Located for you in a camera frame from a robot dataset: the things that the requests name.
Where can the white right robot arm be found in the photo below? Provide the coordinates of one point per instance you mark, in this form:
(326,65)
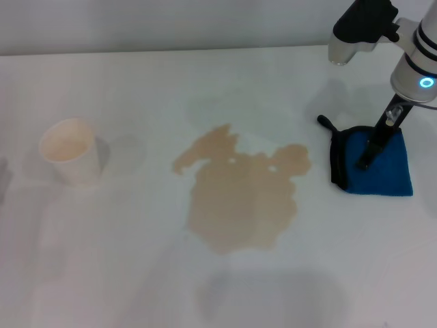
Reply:
(416,61)

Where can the white paper cup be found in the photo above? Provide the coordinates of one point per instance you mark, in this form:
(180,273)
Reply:
(73,153)

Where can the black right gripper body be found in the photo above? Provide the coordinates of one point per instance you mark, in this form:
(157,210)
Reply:
(389,121)

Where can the brown water stain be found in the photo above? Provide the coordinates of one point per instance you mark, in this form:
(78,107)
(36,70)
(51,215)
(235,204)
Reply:
(239,198)

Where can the black and white right wrist camera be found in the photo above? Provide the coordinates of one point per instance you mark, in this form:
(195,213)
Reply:
(358,24)

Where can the blue rag with black trim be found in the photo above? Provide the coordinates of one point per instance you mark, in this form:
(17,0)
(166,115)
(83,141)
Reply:
(385,177)

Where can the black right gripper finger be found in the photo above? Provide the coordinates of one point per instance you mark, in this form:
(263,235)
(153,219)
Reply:
(368,155)

